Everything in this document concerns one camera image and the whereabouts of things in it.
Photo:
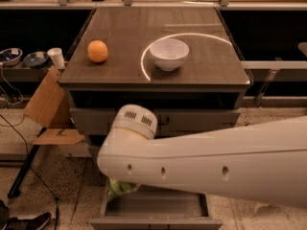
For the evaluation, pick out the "green jalapeno chip bag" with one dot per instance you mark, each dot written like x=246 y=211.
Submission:
x=116 y=188

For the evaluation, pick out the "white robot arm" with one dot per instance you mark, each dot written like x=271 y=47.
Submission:
x=265 y=162

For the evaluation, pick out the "grey drawer cabinet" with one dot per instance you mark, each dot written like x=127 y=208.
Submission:
x=211 y=77

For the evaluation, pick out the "top grey drawer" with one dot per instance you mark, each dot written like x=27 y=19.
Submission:
x=171 y=122

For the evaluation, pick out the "grey drawer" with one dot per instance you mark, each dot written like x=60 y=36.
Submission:
x=151 y=208
x=94 y=150
x=171 y=122

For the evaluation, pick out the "middle grey drawer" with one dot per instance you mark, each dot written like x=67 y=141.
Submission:
x=94 y=150

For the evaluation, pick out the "bottom grey drawer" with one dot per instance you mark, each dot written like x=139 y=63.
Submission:
x=151 y=208

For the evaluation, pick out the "white ceramic bowl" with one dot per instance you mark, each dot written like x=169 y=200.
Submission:
x=169 y=53

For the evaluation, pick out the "orange fruit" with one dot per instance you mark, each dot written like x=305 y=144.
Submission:
x=97 y=51

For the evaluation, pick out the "brown cardboard box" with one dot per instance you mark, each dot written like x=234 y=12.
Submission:
x=50 y=108

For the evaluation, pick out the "white paper cup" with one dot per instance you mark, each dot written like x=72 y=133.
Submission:
x=55 y=54

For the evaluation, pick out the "dark blue bowl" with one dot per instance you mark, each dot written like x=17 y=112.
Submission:
x=36 y=60

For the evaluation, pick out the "black left table leg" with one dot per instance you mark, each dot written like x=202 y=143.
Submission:
x=25 y=161

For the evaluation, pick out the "light patterned bowl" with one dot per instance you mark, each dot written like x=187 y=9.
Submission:
x=11 y=56

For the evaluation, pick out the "black shoe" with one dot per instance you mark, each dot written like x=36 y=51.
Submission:
x=37 y=223

